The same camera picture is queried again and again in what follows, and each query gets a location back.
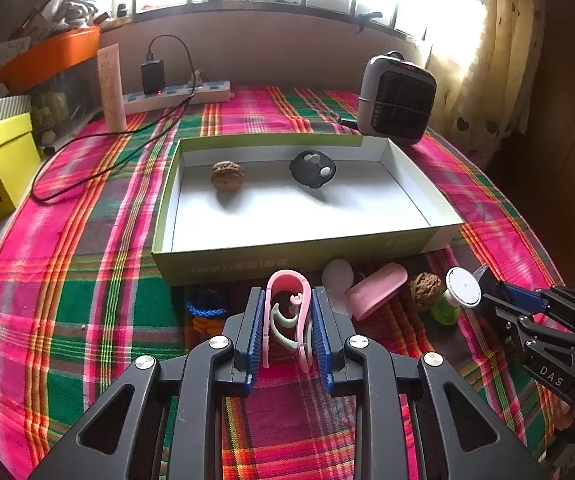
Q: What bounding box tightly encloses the black rectangular battery case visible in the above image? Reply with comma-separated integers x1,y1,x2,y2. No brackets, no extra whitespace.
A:
473,264,502,298

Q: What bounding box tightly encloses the walnut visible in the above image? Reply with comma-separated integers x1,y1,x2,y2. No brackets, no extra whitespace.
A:
210,160,245,192
408,272,443,312

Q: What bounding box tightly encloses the person's right hand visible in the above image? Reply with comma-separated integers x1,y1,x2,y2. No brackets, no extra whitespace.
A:
553,400,575,431

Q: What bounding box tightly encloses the pink cosmetic tube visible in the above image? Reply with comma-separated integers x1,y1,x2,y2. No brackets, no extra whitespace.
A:
96,44,127,132

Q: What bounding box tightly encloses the blue orange knitted toy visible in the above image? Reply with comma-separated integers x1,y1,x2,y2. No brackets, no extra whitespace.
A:
185,286,231,339

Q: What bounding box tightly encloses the yellow heart pattern curtain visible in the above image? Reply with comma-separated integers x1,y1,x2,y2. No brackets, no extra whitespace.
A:
427,0,545,168

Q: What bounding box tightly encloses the grey black space heater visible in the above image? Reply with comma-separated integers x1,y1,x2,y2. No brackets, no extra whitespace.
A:
357,51,437,145

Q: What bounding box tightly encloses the pink oblong case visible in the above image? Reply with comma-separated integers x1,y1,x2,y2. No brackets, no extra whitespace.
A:
345,263,408,321

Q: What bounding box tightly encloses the white power strip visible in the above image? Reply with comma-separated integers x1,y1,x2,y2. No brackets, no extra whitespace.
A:
124,81,232,115

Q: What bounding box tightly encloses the pink clip holder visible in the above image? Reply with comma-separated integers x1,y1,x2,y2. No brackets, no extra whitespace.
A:
261,270,313,373

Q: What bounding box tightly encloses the plaid pink green tablecloth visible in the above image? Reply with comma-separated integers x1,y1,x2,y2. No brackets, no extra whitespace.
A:
0,87,562,479

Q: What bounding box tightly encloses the green white suction stand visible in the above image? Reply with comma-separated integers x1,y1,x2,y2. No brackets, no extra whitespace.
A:
429,266,481,326

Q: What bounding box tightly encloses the white green cardboard tray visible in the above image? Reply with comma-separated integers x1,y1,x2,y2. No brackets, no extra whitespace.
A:
152,133,462,286

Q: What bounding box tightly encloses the black round key fob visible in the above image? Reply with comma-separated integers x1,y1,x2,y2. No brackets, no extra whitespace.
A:
289,150,336,188

